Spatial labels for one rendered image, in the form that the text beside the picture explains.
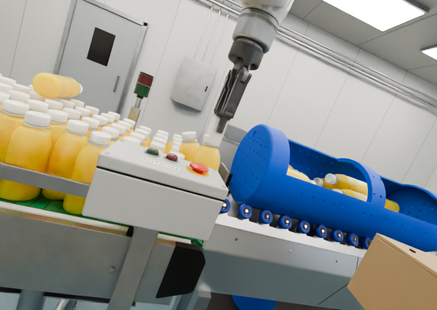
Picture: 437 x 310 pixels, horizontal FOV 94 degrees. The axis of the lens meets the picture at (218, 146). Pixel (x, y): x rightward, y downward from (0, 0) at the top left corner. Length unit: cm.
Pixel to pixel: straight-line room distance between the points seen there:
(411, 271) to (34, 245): 65
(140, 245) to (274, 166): 38
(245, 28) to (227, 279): 73
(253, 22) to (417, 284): 50
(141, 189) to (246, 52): 33
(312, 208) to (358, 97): 449
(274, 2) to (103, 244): 60
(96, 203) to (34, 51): 469
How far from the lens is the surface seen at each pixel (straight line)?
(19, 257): 60
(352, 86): 503
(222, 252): 68
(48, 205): 57
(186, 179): 32
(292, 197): 66
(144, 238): 41
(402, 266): 45
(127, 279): 47
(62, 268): 59
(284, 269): 81
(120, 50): 429
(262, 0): 49
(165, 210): 34
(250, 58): 47
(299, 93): 444
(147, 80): 98
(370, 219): 90
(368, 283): 48
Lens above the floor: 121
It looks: 8 degrees down
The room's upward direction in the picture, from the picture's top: 21 degrees clockwise
